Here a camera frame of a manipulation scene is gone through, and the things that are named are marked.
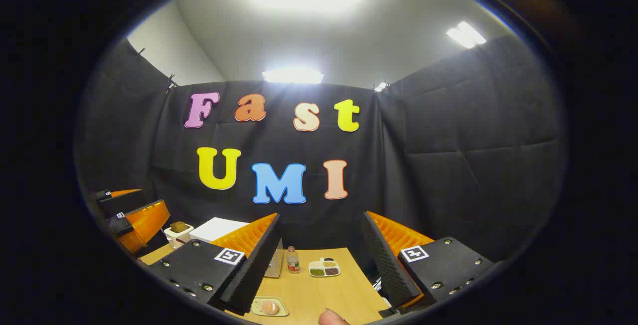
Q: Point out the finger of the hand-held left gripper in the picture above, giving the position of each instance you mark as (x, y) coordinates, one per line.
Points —
(122, 193)
(147, 223)

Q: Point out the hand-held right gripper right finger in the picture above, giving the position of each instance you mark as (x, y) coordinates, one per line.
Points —
(384, 265)

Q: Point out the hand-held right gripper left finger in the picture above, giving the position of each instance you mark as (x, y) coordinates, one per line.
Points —
(251, 265)

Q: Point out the round orange bun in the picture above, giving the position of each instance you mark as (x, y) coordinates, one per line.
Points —
(270, 307)

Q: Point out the white microwave oven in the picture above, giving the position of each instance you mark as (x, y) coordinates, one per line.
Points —
(217, 228)

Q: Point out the brown bread slice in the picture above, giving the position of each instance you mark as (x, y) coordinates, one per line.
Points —
(178, 226)

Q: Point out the white toaster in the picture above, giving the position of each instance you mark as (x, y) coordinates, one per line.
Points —
(177, 238)

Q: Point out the red label plastic bottle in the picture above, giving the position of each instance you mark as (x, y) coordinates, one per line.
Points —
(293, 261)

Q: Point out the pale square plate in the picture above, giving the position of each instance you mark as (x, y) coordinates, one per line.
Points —
(284, 310)

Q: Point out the white divided bean dish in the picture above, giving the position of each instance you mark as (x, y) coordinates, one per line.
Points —
(324, 268)

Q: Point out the black backdrop cloth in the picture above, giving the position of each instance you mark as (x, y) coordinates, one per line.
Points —
(448, 165)

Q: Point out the small ceiling light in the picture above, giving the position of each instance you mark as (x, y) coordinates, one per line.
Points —
(381, 86)

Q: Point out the long ceiling light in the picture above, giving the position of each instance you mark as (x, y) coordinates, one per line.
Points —
(293, 76)

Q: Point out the double strip ceiling light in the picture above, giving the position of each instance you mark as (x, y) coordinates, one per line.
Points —
(466, 35)

